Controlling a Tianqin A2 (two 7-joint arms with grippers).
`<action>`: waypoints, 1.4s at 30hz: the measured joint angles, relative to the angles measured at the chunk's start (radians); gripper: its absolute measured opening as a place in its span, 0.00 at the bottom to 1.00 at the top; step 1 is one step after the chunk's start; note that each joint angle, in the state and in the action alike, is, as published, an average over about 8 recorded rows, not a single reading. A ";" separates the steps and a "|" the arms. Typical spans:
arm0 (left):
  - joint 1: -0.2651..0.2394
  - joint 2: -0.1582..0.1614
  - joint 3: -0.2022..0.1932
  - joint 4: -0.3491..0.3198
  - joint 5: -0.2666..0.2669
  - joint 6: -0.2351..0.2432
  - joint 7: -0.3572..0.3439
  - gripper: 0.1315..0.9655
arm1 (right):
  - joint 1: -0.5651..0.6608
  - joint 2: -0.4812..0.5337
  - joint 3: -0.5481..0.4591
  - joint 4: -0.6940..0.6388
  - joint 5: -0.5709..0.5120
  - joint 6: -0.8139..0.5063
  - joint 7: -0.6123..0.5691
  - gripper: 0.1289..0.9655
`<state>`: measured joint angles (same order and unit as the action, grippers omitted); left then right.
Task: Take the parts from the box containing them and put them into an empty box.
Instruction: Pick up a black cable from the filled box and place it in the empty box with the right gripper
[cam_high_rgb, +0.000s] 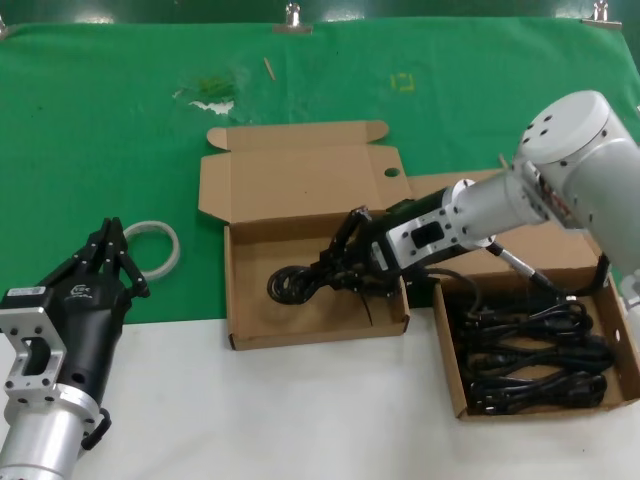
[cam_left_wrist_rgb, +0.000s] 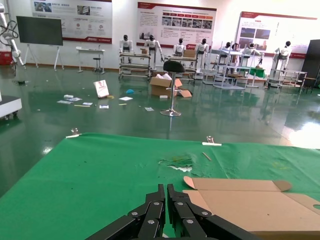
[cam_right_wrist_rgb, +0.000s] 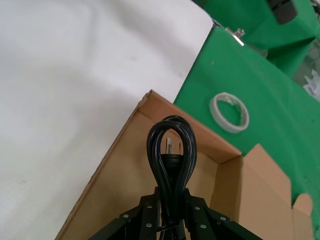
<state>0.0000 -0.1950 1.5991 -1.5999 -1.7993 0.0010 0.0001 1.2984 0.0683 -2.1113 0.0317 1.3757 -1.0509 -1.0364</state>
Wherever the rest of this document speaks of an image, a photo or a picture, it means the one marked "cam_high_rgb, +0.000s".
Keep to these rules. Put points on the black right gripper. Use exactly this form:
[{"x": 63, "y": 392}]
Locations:
[{"x": 415, "y": 207}]

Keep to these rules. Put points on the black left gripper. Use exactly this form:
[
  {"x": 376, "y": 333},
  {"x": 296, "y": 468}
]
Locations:
[{"x": 85, "y": 322}]

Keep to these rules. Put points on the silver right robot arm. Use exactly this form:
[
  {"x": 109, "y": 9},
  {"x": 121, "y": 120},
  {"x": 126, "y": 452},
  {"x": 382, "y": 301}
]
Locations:
[{"x": 575, "y": 130}]

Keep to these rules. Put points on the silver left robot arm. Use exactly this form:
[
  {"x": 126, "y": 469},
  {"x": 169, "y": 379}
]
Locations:
[{"x": 45, "y": 442}]

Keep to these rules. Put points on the open brown cardboard box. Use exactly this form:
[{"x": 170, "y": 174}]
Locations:
[
  {"x": 447, "y": 350},
  {"x": 300, "y": 175}
]

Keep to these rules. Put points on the white tape roll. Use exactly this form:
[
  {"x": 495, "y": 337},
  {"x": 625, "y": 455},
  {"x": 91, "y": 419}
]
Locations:
[{"x": 167, "y": 240}]

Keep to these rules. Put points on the green table cloth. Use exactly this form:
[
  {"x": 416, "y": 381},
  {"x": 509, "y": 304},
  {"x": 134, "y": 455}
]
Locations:
[{"x": 100, "y": 125}]

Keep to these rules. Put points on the small wooden stick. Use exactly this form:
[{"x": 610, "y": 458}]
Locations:
[
  {"x": 502, "y": 160},
  {"x": 269, "y": 68}
]

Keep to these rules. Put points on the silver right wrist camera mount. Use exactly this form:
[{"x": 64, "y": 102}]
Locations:
[{"x": 425, "y": 237}]

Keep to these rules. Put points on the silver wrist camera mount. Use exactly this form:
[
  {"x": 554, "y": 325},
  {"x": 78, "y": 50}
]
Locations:
[
  {"x": 12, "y": 326},
  {"x": 425, "y": 237}
]

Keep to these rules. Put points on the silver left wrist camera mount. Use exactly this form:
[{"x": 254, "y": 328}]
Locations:
[{"x": 12, "y": 326}]

